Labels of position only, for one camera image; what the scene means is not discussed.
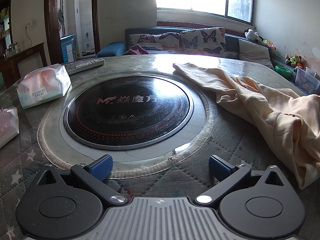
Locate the panda plush toy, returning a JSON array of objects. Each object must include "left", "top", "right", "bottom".
[{"left": 244, "top": 28, "right": 263, "bottom": 43}]

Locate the blue white cabinet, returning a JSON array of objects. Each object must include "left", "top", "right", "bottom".
[{"left": 60, "top": 34, "right": 75, "bottom": 63}]

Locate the grey remote control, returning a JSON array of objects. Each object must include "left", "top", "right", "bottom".
[{"left": 65, "top": 58, "right": 105, "bottom": 75}]

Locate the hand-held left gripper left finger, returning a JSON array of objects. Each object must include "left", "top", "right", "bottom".
[{"left": 30, "top": 154, "right": 127, "bottom": 204}]

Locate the green plastic bowl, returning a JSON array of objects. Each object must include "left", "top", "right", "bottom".
[{"left": 274, "top": 65, "right": 293, "bottom": 78}]

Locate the dark wooden display shelf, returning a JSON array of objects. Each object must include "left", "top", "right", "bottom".
[{"left": 0, "top": 0, "right": 13, "bottom": 55}]

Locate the dark wooden cabinet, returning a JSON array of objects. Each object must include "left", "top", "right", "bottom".
[{"left": 0, "top": 42, "right": 48, "bottom": 82}]

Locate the blue sofa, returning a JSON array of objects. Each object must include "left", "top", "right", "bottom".
[{"left": 96, "top": 27, "right": 300, "bottom": 72}]

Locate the black round induction cooktop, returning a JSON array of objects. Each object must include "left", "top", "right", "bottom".
[{"left": 63, "top": 74, "right": 194, "bottom": 151}]

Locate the pink colourful toy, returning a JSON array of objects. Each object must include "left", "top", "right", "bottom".
[{"left": 265, "top": 40, "right": 277, "bottom": 53}]

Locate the metal canister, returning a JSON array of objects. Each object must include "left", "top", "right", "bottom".
[{"left": 4, "top": 42, "right": 18, "bottom": 58}]

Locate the grey pillow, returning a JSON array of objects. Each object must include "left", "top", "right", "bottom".
[{"left": 238, "top": 39, "right": 275, "bottom": 70}]

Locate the brown green plush toy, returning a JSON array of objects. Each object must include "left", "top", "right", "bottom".
[{"left": 285, "top": 54, "right": 305, "bottom": 68}]

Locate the magenta cloth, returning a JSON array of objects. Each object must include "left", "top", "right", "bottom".
[{"left": 124, "top": 44, "right": 150, "bottom": 55}]

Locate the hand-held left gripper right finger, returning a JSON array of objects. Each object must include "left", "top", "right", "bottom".
[{"left": 194, "top": 155, "right": 290, "bottom": 204}]

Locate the dark wooden door frame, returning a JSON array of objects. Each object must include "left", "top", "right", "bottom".
[{"left": 44, "top": 0, "right": 101, "bottom": 64}]

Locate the window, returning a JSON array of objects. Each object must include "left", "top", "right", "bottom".
[{"left": 156, "top": 0, "right": 255, "bottom": 23}]

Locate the white pink tissue pack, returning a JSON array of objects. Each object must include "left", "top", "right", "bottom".
[
  {"left": 0, "top": 106, "right": 20, "bottom": 149},
  {"left": 17, "top": 64, "right": 72, "bottom": 110}
]

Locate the cream garment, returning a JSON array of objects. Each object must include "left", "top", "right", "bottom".
[{"left": 173, "top": 62, "right": 320, "bottom": 190}]

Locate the butterfly print cushion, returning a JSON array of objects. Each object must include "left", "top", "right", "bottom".
[
  {"left": 128, "top": 32, "right": 180, "bottom": 54},
  {"left": 179, "top": 27, "right": 228, "bottom": 58}
]

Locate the clear plastic storage box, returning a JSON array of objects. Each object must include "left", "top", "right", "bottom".
[{"left": 294, "top": 67, "right": 320, "bottom": 96}]

